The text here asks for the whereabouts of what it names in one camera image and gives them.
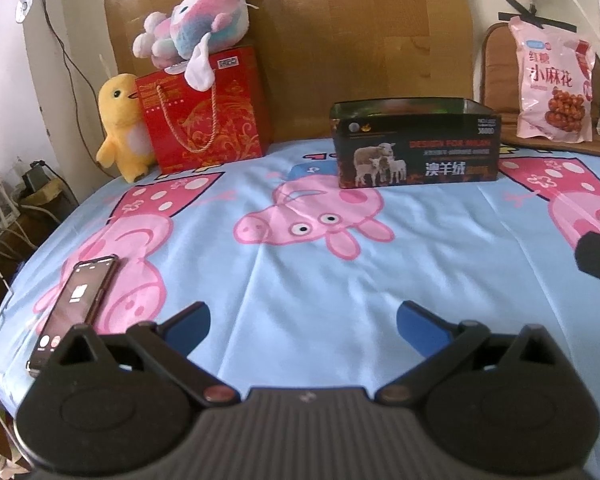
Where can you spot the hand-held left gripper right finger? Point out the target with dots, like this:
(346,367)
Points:
(417,327)

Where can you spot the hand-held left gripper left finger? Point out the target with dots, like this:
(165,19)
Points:
(190,325)

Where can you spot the black sheep print box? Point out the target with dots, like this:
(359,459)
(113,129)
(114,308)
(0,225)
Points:
(430,160)

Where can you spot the pig print bed sheet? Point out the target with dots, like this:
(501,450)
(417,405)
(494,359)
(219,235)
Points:
(290,280)

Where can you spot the smartphone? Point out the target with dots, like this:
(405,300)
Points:
(80,295)

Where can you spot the pink snack bag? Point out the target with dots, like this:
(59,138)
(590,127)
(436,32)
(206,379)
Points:
(550,75)

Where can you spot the brown chair cushion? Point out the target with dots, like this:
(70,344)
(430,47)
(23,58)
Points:
(500,85)

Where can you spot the red gift bag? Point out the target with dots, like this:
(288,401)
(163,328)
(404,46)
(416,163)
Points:
(230,125)

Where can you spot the yellow duck plush toy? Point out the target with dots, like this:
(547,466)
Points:
(122,125)

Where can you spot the black charger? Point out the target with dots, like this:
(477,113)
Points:
(34,177)

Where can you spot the black tape strip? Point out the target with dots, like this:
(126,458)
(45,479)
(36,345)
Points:
(517,2)
(545,21)

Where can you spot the wooden headboard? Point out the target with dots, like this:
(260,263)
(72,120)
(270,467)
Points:
(355,35)

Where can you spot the pink and blue plush toy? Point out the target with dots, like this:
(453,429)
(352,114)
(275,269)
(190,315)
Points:
(205,20)

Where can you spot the clear wall hook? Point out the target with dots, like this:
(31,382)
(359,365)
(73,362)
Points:
(25,7)

